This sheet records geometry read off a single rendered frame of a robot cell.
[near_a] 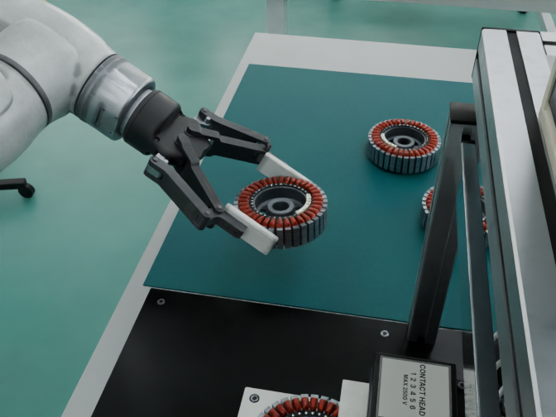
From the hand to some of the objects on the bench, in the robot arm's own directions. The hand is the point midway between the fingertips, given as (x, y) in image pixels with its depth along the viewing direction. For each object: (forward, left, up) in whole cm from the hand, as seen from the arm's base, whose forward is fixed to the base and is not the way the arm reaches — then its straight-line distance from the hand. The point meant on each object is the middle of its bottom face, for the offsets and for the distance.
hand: (278, 208), depth 78 cm
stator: (+14, +28, -8) cm, 32 cm away
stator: (+10, -28, -6) cm, 31 cm away
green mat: (+30, +25, -8) cm, 40 cm away
